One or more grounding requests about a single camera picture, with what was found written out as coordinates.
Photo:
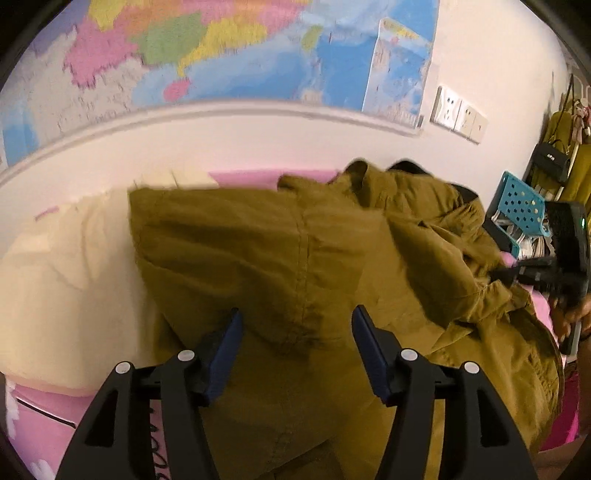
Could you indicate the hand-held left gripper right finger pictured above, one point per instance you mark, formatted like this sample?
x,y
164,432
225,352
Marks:
x,y
369,355

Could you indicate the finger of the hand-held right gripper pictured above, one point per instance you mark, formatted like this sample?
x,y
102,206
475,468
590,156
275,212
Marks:
x,y
535,263
517,278

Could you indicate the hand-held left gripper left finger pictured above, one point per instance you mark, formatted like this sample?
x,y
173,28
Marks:
x,y
226,355

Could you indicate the olive brown jacket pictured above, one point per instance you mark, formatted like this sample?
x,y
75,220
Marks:
x,y
300,254

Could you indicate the person's right hand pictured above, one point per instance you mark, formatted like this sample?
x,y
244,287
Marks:
x,y
561,318

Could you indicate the white plastic bag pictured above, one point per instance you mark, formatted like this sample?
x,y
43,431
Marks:
x,y
531,244

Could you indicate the blue plastic storage rack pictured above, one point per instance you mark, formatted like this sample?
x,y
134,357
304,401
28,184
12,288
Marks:
x,y
517,198

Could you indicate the black handbag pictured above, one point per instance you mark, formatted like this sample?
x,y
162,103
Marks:
x,y
549,161

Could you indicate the cream garment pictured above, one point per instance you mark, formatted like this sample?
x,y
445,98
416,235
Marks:
x,y
69,286

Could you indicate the pink daisy print blanket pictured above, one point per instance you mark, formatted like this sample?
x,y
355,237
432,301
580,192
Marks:
x,y
46,424

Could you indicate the white wall data socket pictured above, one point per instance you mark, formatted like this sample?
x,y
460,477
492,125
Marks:
x,y
479,127

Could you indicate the white wall power socket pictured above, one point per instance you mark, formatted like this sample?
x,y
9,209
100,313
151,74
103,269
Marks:
x,y
445,107
466,119

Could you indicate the colourful wall map poster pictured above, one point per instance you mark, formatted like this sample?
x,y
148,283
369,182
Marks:
x,y
277,46

